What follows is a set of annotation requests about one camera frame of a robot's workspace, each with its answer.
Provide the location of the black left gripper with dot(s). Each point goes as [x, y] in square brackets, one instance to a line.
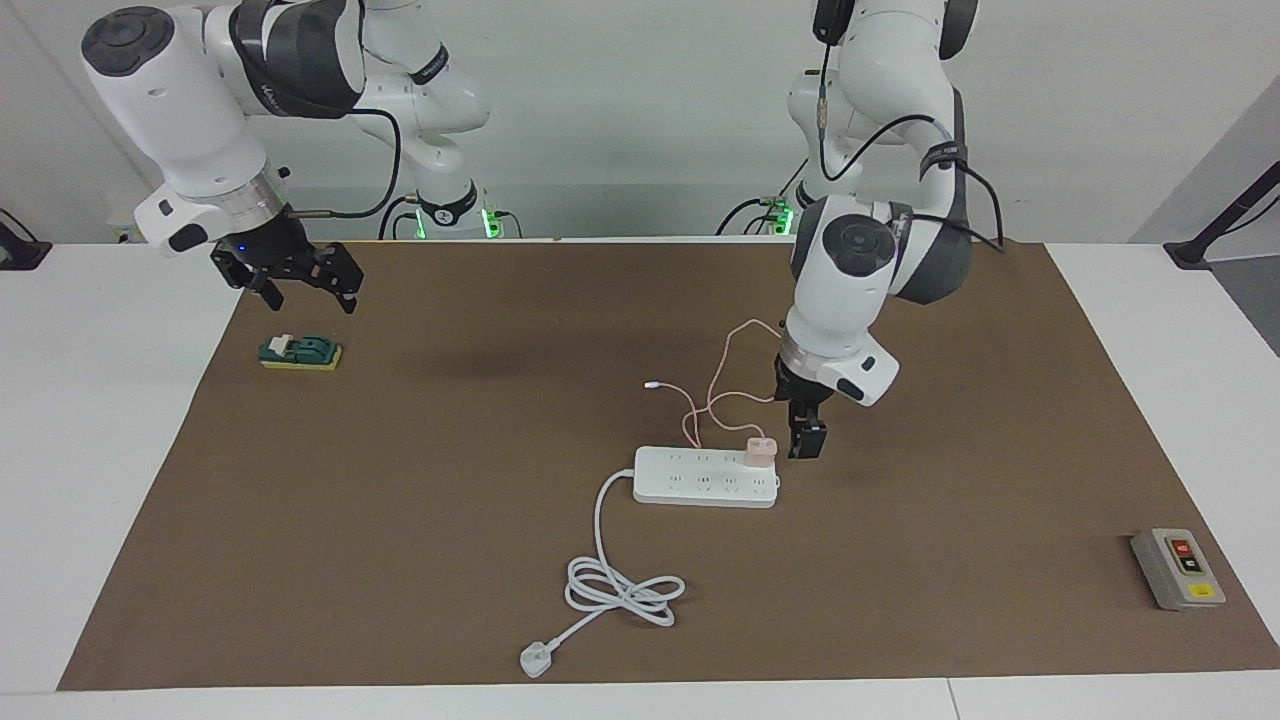
[803, 385]

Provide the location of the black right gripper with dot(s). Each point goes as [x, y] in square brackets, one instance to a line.
[280, 255]

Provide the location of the pink charger adapter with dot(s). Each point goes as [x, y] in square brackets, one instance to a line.
[760, 452]

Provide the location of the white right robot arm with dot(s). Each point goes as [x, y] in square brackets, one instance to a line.
[190, 110]

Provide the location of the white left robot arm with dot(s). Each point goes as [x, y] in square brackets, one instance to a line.
[850, 280]

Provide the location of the white power strip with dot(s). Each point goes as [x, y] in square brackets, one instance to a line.
[700, 485]

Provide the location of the green and yellow fixture block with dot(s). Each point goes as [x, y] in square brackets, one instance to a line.
[305, 352]

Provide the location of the brown table mat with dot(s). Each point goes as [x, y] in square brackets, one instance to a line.
[500, 560]

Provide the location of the black pole stand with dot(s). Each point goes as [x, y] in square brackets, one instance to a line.
[1225, 215]

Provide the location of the black clamp mount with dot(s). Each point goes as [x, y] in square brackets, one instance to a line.
[20, 250]

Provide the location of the grey on-off switch box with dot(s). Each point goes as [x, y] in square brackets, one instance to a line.
[1178, 570]

